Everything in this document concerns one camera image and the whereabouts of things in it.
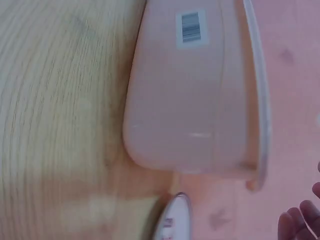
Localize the person's right hand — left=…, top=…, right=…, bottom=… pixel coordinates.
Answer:
left=277, top=161, right=320, bottom=240

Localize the pink plastic tub with label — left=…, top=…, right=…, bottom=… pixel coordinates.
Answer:
left=122, top=0, right=273, bottom=192

